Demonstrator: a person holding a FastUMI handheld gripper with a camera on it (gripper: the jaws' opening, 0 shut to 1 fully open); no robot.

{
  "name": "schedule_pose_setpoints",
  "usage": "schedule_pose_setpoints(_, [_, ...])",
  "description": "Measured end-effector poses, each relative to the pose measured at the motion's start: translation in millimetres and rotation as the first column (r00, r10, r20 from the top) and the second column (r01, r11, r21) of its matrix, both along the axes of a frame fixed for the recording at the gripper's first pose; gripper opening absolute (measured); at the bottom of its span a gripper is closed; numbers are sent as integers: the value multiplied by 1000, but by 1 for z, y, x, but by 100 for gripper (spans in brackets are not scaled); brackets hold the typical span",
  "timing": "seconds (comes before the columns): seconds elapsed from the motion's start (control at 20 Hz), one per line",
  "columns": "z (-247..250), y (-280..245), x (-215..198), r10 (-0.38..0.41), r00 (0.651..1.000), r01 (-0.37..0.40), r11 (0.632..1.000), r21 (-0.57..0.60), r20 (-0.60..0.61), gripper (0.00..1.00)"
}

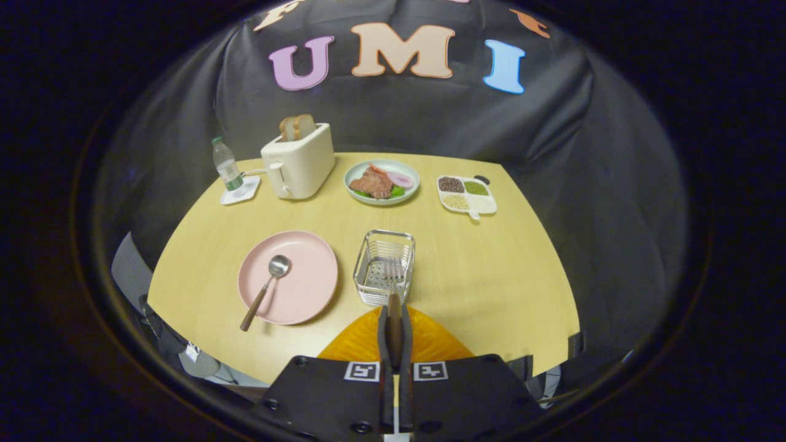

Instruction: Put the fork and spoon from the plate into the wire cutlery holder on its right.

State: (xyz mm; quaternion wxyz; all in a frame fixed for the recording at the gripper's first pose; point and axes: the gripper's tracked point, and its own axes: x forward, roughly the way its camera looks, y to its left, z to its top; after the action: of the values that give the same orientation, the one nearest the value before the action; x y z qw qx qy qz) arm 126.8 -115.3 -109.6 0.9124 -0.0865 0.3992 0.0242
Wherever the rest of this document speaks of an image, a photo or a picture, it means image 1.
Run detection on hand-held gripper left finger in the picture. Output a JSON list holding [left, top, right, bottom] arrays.
[[255, 305, 397, 442]]

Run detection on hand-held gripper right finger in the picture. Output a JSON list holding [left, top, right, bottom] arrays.
[[396, 305, 544, 442]]

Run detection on wooden handled metal fork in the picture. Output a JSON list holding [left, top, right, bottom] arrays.
[[382, 257, 406, 369]]

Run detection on wooden handled metal spoon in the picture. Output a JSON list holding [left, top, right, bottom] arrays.
[[239, 255, 292, 332]]

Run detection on black chair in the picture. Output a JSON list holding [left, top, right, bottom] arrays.
[[508, 331, 585, 400]]

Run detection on pink plate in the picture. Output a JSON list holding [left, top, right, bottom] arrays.
[[238, 230, 339, 325]]

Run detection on white divided grain dish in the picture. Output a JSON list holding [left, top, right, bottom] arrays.
[[437, 175, 497, 220]]

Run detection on brown sliced meat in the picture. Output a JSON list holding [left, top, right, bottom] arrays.
[[349, 165, 395, 200]]

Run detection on pale green food plate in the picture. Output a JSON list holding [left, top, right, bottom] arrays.
[[343, 160, 421, 206]]

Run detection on white toaster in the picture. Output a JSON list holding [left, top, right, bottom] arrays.
[[260, 123, 337, 200]]

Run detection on white square coaster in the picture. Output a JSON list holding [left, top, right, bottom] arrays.
[[220, 175, 262, 206]]

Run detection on clear plastic water bottle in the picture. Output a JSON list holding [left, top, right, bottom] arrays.
[[212, 136, 244, 192]]

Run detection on grey mesh chair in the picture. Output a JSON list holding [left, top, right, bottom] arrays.
[[111, 232, 154, 308]]

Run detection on metal wire cutlery basket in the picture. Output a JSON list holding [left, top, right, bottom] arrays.
[[353, 230, 416, 307]]

